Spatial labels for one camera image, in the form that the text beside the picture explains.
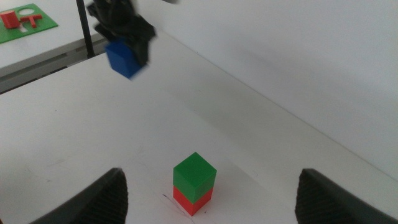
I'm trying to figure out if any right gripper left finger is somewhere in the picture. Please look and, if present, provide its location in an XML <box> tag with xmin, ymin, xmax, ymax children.
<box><xmin>29</xmin><ymin>167</ymin><xmax>129</xmax><ymax>224</ymax></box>

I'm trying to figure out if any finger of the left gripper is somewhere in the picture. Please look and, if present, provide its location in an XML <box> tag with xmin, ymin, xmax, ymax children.
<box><xmin>132</xmin><ymin>39</ymin><xmax>150</xmax><ymax>68</ymax></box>

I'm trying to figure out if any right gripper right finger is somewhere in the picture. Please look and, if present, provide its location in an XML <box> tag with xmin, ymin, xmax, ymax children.
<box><xmin>294</xmin><ymin>169</ymin><xmax>398</xmax><ymax>224</ymax></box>

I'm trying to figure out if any blue cube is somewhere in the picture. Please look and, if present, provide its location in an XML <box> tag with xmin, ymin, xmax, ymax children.
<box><xmin>104</xmin><ymin>39</ymin><xmax>147</xmax><ymax>80</ymax></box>

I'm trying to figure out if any red cube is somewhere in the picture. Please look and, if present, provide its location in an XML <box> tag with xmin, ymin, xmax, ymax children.
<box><xmin>172</xmin><ymin>185</ymin><xmax>214</xmax><ymax>217</ymax></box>

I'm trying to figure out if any green cube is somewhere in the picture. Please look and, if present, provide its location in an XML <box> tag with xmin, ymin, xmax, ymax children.
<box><xmin>172</xmin><ymin>151</ymin><xmax>218</xmax><ymax>205</ymax></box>

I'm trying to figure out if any black upright pole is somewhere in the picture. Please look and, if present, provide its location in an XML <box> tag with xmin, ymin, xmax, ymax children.
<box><xmin>75</xmin><ymin>0</ymin><xmax>96</xmax><ymax>59</ymax></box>

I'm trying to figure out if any green shape board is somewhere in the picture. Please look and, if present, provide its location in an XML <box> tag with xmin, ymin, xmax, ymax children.
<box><xmin>0</xmin><ymin>2</ymin><xmax>59</xmax><ymax>45</ymax></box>

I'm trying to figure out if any white side table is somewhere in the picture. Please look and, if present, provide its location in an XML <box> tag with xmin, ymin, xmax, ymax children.
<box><xmin>0</xmin><ymin>0</ymin><xmax>108</xmax><ymax>95</ymax></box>

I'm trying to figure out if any red T-shaped piece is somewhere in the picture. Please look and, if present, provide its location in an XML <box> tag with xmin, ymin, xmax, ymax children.
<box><xmin>19</xmin><ymin>13</ymin><xmax>43</xmax><ymax>29</ymax></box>

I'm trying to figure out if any red block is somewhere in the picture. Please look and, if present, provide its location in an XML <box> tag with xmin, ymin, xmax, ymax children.
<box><xmin>0</xmin><ymin>10</ymin><xmax>21</xmax><ymax>30</ymax></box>

